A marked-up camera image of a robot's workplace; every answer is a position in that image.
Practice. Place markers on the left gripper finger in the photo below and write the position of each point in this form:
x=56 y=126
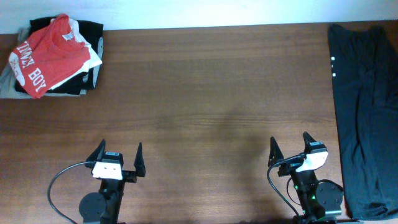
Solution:
x=140 y=168
x=97 y=154

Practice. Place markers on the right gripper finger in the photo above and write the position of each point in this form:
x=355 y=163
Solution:
x=310 y=143
x=275 y=154

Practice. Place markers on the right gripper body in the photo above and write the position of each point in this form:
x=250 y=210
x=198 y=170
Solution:
x=290 y=167

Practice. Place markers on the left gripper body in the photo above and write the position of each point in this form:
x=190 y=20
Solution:
x=129 y=176

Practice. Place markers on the dark green t-shirt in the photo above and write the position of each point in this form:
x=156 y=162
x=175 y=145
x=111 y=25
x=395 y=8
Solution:
x=364 y=78

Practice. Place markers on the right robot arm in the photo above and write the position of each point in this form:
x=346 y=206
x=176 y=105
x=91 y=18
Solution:
x=320 y=200

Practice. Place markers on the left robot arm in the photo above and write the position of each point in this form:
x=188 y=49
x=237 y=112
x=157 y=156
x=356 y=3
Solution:
x=103 y=206

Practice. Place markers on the red folded t-shirt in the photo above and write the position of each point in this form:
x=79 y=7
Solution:
x=44 y=58

